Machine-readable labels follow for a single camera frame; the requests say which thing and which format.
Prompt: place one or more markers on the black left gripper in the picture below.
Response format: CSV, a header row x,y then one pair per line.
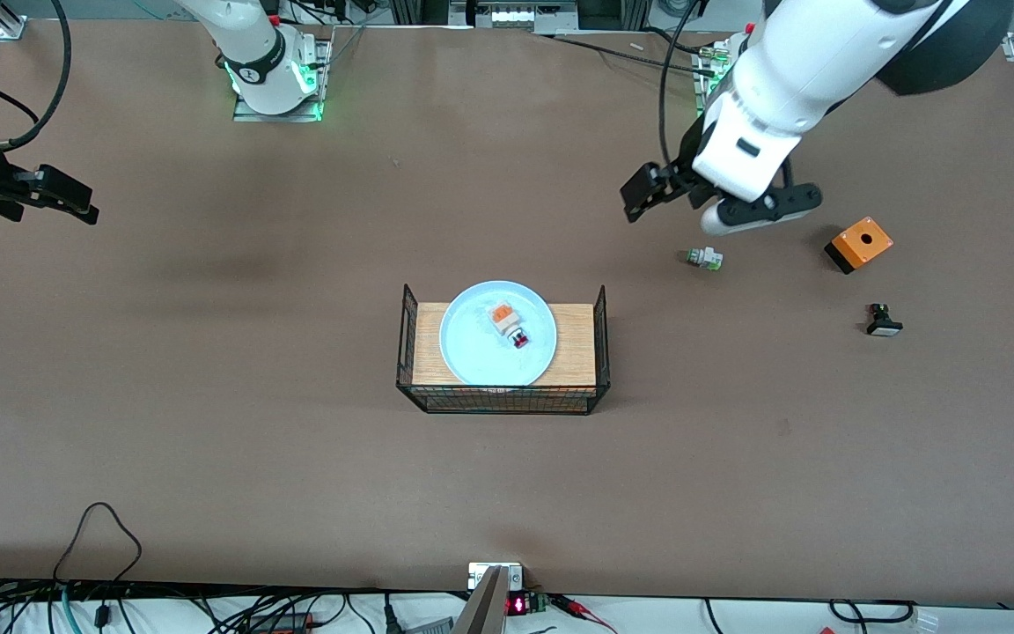
x,y
681,173

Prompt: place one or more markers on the red push button switch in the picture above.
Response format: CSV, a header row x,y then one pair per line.
x,y
505,320

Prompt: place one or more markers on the light blue round plate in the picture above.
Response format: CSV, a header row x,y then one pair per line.
x,y
472,343

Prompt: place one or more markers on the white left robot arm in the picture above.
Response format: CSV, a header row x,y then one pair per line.
x,y
824,53

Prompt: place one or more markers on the black button with white cap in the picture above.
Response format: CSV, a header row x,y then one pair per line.
x,y
882,324

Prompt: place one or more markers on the red led display module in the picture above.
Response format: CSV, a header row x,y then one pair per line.
x,y
520,605

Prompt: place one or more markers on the green push button switch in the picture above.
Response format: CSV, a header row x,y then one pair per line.
x,y
706,258

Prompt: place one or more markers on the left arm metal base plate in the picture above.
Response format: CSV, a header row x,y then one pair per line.
x,y
702,66

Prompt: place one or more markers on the orange button enclosure box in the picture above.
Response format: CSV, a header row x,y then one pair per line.
x,y
863,239

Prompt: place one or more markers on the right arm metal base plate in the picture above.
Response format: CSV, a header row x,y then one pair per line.
x,y
247,114

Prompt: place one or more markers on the silver aluminium frame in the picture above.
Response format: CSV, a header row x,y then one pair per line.
x,y
516,16

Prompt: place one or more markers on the white mount bracket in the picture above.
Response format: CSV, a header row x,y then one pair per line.
x,y
474,574

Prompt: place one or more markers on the silver camera mount pole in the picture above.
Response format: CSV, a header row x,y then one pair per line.
x,y
482,608

